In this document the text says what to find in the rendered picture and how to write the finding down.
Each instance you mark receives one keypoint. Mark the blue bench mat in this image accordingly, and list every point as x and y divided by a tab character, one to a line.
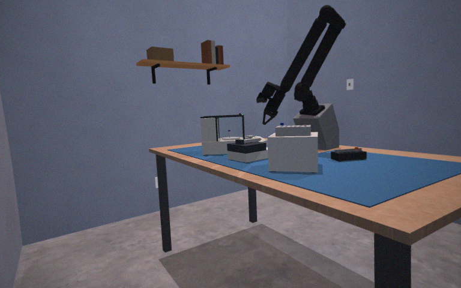
368	182

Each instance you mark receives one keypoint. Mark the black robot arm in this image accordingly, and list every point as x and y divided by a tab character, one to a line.
302	89

